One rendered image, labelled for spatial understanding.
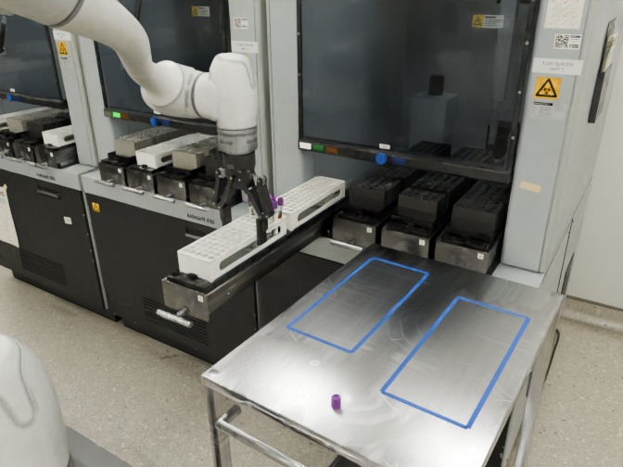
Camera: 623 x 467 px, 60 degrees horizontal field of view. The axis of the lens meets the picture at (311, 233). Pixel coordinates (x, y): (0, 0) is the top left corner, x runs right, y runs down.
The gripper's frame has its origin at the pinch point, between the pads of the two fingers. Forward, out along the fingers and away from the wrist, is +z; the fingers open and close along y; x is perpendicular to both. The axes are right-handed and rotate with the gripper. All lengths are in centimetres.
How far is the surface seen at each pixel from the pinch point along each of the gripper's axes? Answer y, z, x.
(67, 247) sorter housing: -125, 49, 29
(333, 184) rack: 3.2, -0.7, 38.2
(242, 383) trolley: 32, 4, -41
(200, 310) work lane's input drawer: 4.4, 9.7, -21.7
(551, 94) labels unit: 59, -32, 38
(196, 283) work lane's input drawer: 2.7, 4.1, -20.5
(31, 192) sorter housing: -142, 26, 29
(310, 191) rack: -0.3, -0.3, 30.9
